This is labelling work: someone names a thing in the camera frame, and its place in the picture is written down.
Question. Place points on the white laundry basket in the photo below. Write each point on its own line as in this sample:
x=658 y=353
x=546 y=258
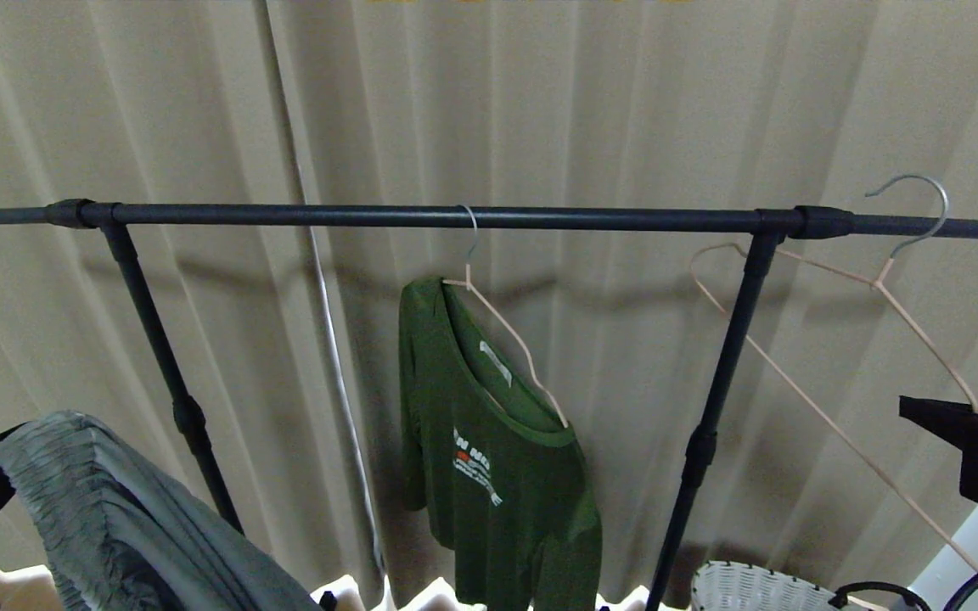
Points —
x=744 y=590

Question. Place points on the pink clothes hanger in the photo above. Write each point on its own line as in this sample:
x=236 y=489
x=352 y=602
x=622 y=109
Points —
x=510 y=335
x=922 y=327

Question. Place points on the green printed t-shirt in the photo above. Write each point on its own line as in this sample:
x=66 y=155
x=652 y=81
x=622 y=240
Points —
x=497 y=475

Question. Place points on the black clothes rack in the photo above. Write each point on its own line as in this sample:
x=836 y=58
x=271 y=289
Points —
x=455 y=217

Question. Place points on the pale grey garment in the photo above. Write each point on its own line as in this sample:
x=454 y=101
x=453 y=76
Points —
x=141 y=526

